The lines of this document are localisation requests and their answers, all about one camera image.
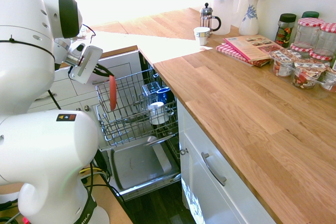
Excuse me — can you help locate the yellow cable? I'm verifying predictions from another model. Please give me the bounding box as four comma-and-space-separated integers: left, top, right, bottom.
79, 166, 103, 174

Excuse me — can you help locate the clear pitcher with blue lid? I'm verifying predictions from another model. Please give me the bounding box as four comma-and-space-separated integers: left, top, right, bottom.
209, 0, 244, 36

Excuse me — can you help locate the wire dishwasher rack with cups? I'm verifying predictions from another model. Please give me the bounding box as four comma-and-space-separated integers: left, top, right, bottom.
95, 68, 177, 126

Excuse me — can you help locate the black clamp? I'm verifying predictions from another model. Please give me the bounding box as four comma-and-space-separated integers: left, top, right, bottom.
93, 149, 110, 180

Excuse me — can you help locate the steel dishwasher door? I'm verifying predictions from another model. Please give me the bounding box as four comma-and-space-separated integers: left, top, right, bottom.
99, 136, 182, 201

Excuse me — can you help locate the white vase with blue flowers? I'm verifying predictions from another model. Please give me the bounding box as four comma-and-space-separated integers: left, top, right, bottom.
238, 0, 260, 36

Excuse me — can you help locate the pink plastic plate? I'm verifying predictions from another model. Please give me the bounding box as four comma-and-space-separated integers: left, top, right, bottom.
109, 74, 118, 112

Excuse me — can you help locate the glass jar red gingham lid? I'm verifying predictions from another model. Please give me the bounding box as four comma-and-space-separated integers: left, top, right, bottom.
309, 50, 334, 66
314, 23, 336, 57
290, 44, 311, 59
293, 18, 324, 49

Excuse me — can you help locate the jar with green lid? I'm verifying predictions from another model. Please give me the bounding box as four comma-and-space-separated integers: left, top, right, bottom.
301, 11, 320, 20

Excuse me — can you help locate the white mug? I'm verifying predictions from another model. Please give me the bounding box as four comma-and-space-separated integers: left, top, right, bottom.
147, 101, 170, 126

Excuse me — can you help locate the blue mug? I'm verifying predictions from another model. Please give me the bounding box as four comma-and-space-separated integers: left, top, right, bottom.
156, 87, 170, 104

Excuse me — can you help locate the wire dishwasher rack with handle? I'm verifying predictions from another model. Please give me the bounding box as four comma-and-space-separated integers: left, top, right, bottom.
98, 103, 181, 148

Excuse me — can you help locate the long silver drawer handle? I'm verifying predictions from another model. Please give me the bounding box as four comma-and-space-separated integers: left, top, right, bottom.
201, 152, 227, 187

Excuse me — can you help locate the dark jar with black lid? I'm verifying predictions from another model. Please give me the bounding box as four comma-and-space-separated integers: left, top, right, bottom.
275, 13, 297, 48

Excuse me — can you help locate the clear drinking glass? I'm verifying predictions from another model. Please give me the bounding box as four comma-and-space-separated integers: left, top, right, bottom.
142, 81, 162, 105

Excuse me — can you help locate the white cabinet with long handle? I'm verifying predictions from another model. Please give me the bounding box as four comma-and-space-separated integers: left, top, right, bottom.
176, 98, 275, 224

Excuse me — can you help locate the pink cookbook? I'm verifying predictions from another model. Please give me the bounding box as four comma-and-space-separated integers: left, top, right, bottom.
223, 34, 286, 63

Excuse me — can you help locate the wooden robot mounting board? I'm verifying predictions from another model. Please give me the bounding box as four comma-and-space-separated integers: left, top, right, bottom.
0, 174, 133, 224

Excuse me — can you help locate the white cabinet with two drawers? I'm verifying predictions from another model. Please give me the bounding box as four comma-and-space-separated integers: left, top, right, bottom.
27, 50, 144, 154

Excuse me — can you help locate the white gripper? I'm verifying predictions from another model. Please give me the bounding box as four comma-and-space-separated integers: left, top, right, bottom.
69, 45, 116, 85

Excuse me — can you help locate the white paper cup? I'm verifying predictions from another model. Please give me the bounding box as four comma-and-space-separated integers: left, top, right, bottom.
193, 26, 211, 46

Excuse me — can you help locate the glass french press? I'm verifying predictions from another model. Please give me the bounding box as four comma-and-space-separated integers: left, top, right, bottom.
199, 2, 222, 35

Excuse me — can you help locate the dessert pot with printed lid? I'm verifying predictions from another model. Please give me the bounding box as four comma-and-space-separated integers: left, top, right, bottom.
292, 59, 328, 90
320, 67, 336, 93
270, 49, 302, 78

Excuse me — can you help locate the clear plastic pack tray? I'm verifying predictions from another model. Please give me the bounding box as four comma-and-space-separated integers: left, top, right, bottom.
269, 50, 336, 100

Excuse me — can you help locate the red gingham book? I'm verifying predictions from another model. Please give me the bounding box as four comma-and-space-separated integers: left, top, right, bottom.
216, 42, 271, 68

